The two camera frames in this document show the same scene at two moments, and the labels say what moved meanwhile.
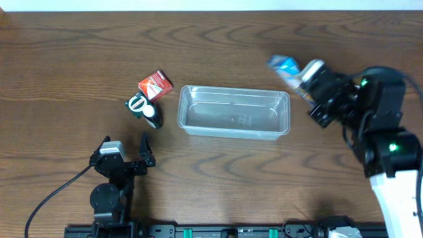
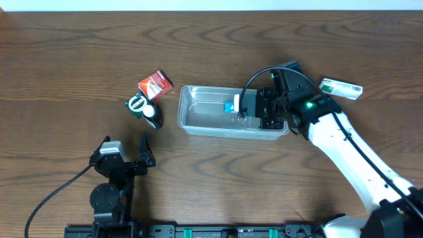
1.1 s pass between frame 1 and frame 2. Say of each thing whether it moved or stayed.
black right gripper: moved
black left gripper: stayed
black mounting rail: stayed
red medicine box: stayed
